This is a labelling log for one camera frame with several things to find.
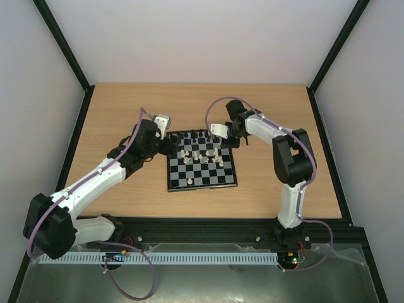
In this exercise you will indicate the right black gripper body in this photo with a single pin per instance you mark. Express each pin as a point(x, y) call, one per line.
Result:
point(233, 139)

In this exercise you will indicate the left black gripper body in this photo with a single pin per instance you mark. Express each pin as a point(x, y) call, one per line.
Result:
point(150, 151)

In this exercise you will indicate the black grey chessboard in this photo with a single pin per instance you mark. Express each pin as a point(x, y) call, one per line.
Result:
point(201, 158)

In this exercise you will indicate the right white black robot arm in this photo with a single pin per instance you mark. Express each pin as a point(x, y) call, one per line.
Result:
point(293, 159)

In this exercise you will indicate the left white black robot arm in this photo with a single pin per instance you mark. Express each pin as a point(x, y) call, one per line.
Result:
point(53, 225)

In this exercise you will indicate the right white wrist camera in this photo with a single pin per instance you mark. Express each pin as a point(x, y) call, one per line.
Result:
point(219, 130)

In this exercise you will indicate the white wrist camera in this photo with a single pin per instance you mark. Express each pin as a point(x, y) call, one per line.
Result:
point(219, 130)
point(163, 123)

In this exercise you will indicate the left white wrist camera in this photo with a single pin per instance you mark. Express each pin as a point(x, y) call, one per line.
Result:
point(163, 123)

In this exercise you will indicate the left black frame post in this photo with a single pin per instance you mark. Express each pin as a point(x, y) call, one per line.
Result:
point(55, 30)

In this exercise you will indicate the black frame post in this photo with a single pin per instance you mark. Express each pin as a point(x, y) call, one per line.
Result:
point(55, 30)
point(343, 35)

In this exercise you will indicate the white slotted cable duct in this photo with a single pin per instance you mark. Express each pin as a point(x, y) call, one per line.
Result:
point(167, 258)

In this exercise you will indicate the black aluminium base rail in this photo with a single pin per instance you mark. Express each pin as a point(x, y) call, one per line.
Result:
point(258, 233)

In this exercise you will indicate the right black frame post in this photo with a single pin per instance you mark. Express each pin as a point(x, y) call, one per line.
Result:
point(343, 35)

